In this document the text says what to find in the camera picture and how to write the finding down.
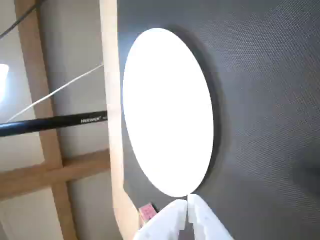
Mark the thin black overhead cable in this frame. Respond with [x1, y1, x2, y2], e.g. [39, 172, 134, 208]
[0, 0, 43, 39]

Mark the dark grey mat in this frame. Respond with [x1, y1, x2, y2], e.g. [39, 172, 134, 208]
[116, 0, 320, 240]

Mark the black Neewer pole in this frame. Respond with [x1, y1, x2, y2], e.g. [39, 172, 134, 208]
[0, 110, 108, 137]

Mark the white round dish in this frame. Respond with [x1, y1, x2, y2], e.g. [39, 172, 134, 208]
[121, 27, 215, 198]

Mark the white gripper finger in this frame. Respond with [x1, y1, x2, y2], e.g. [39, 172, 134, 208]
[133, 199, 188, 240]
[187, 194, 235, 240]

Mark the pink printed small box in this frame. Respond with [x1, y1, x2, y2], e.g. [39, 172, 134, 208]
[138, 202, 158, 224]

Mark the thin white cable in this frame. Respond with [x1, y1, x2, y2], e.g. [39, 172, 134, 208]
[6, 63, 105, 124]

